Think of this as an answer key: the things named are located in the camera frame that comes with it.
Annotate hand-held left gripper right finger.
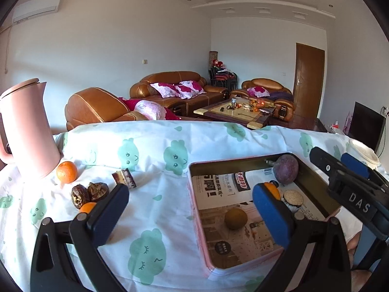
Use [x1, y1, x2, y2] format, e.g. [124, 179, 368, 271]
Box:
[252, 182, 353, 292]

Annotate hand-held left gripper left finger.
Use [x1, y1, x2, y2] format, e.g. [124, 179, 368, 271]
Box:
[30, 184, 130, 292]

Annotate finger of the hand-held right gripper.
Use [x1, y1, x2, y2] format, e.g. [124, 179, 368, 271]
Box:
[309, 146, 347, 183]
[340, 153, 389, 187]

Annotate small orange mandarin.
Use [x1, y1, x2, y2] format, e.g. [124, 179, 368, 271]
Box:
[80, 201, 98, 214]

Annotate pink metal tin box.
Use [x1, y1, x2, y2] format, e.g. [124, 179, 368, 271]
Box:
[188, 152, 342, 278]

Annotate person's right hand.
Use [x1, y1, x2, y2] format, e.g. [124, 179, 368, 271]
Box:
[346, 229, 363, 268]

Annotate dark dried walnut right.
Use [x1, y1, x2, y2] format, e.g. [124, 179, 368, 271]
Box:
[88, 182, 109, 203]

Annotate round sesame cake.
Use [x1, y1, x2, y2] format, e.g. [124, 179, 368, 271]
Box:
[281, 190, 304, 213]

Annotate dried brown date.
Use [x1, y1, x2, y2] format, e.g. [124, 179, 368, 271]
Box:
[71, 185, 89, 210]

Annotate round brown fruit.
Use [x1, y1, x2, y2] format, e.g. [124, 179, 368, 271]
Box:
[224, 208, 248, 231]

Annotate purple passion fruit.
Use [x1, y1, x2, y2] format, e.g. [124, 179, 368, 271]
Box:
[267, 155, 300, 186]

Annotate black television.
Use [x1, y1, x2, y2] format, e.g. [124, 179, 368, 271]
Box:
[347, 102, 385, 155]

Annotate brown wrapped candy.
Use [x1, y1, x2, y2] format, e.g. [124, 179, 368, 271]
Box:
[112, 168, 137, 190]

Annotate pink bag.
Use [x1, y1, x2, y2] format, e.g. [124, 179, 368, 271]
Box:
[343, 112, 353, 135]

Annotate printed paper liner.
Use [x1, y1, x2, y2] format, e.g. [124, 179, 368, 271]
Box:
[191, 169, 327, 270]

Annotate white cloud print tablecloth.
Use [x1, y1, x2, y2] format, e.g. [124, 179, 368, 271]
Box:
[0, 120, 389, 292]

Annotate large orange mandarin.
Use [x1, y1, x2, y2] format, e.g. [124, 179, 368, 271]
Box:
[56, 161, 78, 184]

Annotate purple blanket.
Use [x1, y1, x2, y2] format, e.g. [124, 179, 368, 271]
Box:
[269, 91, 294, 101]

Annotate brown wooden door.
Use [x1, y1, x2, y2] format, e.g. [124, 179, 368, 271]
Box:
[294, 43, 325, 119]

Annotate pile of oranges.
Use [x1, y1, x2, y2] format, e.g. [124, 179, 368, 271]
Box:
[248, 98, 268, 110]

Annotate brown leather armchair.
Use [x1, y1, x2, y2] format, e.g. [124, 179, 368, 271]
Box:
[64, 87, 183, 131]
[229, 78, 295, 120]

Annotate pink floral pillow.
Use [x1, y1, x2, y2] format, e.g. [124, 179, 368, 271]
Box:
[247, 86, 270, 98]
[150, 82, 183, 99]
[175, 81, 206, 99]

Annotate wooden coffee table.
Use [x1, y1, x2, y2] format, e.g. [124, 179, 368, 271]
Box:
[194, 98, 276, 131]

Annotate pink electric kettle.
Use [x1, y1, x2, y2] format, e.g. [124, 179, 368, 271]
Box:
[0, 78, 63, 179]

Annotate stacked black chairs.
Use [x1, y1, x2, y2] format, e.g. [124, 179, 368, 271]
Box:
[208, 67, 238, 91]

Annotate brown leather sofa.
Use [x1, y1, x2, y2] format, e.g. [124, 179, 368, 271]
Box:
[130, 71, 229, 116]

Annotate white air conditioner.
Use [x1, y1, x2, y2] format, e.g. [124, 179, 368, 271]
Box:
[12, 0, 62, 24]

